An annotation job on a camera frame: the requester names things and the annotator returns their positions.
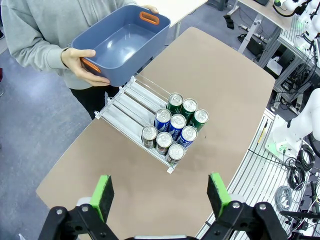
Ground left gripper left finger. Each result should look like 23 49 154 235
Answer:
37 174 120 240

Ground aluminium frame rack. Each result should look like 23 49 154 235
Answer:
237 14 320 113

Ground person in grey hoodie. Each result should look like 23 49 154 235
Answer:
0 0 141 121

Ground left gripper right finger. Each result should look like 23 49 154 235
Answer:
197 172 288 240

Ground clear acrylic can dispenser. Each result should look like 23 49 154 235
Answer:
94 74 210 175

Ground light wood table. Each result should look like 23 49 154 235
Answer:
234 0 305 32

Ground black corrugated cable hose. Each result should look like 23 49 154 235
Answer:
306 133 320 151

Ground large white table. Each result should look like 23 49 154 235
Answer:
136 0 209 47

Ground black cable coil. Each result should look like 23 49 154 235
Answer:
284 143 316 191

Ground black floor object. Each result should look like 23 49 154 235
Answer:
223 14 236 30

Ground black Pepsi can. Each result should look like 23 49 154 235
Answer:
165 143 186 166
155 131 174 156
141 124 158 150

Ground blue Pocari Sweat can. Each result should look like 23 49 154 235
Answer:
167 113 187 142
177 125 198 150
154 108 172 132

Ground person's left hand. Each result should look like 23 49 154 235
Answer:
141 4 160 15

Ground black computer case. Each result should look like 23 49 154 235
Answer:
237 33 266 63

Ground person's left forearm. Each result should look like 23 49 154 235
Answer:
117 0 148 8

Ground grey cable coil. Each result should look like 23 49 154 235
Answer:
274 185 294 211

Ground green soda can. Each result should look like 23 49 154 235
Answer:
180 97 199 123
166 92 184 115
190 108 210 133

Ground person's right hand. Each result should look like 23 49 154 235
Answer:
60 47 111 87

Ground person's right forearm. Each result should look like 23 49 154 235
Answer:
4 32 68 76

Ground blue bin orange handles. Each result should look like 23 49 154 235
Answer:
71 4 172 88

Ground yellow black marker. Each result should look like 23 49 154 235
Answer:
257 121 269 144

